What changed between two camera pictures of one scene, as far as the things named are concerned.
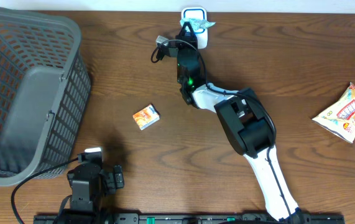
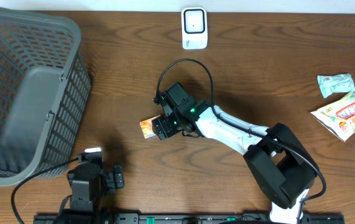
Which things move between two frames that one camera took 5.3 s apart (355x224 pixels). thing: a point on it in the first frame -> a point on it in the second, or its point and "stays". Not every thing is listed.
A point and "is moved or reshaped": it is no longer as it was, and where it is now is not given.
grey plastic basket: [33, 90] stays
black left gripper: [111, 182] stays
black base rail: [181, 218] stays
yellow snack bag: [346, 117] is moved or reshaped
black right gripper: [181, 39] -> [161, 127]
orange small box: [146, 117] -> [147, 127]
